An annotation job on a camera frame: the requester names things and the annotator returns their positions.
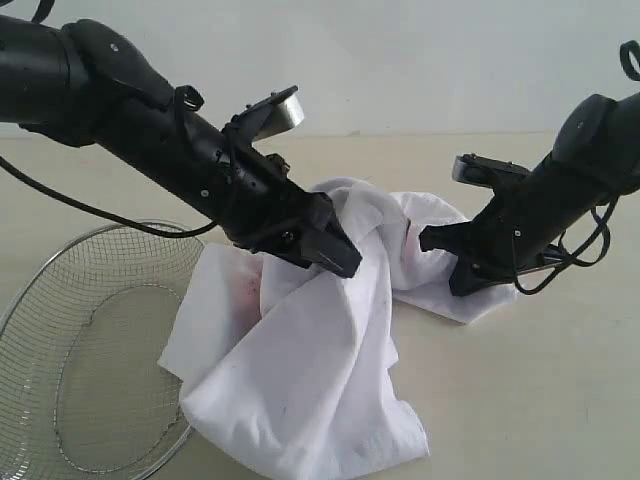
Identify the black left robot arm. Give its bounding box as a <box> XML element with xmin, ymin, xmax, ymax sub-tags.
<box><xmin>1</xmin><ymin>16</ymin><xmax>361</xmax><ymax>278</ymax></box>

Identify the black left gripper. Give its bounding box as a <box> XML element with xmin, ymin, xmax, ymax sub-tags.
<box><xmin>199</xmin><ymin>134</ymin><xmax>362</xmax><ymax>279</ymax></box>

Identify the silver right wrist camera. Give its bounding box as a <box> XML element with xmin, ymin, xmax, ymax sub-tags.
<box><xmin>451</xmin><ymin>153</ymin><xmax>530</xmax><ymax>193</ymax></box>

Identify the oval wire mesh basket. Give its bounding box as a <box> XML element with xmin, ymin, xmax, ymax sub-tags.
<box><xmin>1</xmin><ymin>224</ymin><xmax>204</xmax><ymax>479</ymax></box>

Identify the white t-shirt red logo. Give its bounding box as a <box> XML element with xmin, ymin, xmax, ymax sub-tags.
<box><xmin>158</xmin><ymin>178</ymin><xmax>517</xmax><ymax>479</ymax></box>

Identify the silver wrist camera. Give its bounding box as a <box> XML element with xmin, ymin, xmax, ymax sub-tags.
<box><xmin>451</xmin><ymin>153</ymin><xmax>530</xmax><ymax>193</ymax></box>
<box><xmin>230</xmin><ymin>85</ymin><xmax>305</xmax><ymax>143</ymax></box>

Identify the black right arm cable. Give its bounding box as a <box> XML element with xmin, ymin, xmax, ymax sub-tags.
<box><xmin>512</xmin><ymin>39</ymin><xmax>640</xmax><ymax>296</ymax></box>

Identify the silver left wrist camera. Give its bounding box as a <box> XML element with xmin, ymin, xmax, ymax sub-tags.
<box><xmin>230</xmin><ymin>85</ymin><xmax>305</xmax><ymax>143</ymax></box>

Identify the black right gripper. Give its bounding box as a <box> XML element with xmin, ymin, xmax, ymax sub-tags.
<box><xmin>419</xmin><ymin>172</ymin><xmax>590</xmax><ymax>296</ymax></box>

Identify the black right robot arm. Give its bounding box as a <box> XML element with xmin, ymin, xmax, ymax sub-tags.
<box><xmin>419</xmin><ymin>94</ymin><xmax>639</xmax><ymax>297</ymax></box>

